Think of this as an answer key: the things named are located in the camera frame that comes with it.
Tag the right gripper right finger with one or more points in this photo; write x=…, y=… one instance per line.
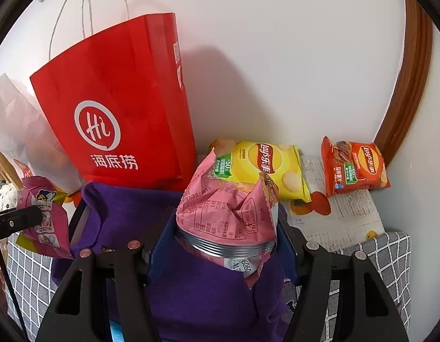
x=365, y=311

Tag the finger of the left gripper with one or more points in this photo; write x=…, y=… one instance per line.
x=15, y=220

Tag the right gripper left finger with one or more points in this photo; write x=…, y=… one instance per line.
x=79, y=309

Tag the magenta cartoon snack bag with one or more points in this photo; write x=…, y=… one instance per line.
x=50, y=236

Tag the pink snack bag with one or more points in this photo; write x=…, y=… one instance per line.
x=232, y=224

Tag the grey checkered bed sheet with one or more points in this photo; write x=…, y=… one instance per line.
x=30, y=275

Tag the white plastic shopping bag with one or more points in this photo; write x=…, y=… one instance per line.
x=28, y=140

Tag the purple felt storage box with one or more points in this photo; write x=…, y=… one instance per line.
x=193, y=299

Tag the orange Lays chips bag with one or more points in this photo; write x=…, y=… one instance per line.
x=351, y=166

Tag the red paper shopping bag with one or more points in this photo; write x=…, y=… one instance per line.
x=116, y=101

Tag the yellow Lays chips bag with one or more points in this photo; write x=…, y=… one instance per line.
x=244, y=161

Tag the brown wooden door frame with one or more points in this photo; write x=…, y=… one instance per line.
x=411, y=81

